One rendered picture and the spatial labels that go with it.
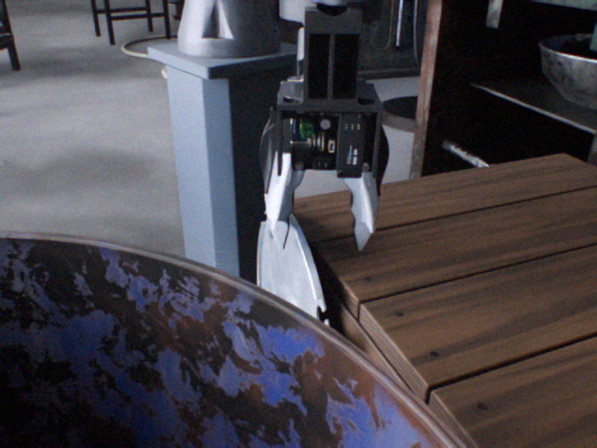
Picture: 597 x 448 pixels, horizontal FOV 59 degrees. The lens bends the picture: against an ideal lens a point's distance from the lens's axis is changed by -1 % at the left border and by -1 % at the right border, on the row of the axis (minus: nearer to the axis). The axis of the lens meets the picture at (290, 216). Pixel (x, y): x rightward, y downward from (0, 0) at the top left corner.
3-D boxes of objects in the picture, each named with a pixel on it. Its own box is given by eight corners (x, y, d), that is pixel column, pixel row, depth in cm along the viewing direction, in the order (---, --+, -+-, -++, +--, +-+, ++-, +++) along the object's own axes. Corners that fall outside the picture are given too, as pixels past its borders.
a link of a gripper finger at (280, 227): (244, 269, 44) (274, 168, 39) (252, 232, 49) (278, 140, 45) (282, 277, 44) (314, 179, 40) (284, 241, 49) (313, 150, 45)
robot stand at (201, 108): (226, 340, 89) (206, 67, 68) (174, 288, 102) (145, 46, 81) (312, 299, 99) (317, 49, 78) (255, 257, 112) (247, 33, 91)
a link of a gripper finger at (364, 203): (361, 279, 44) (336, 179, 40) (355, 243, 49) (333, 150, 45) (398, 272, 43) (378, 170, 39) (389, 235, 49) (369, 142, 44)
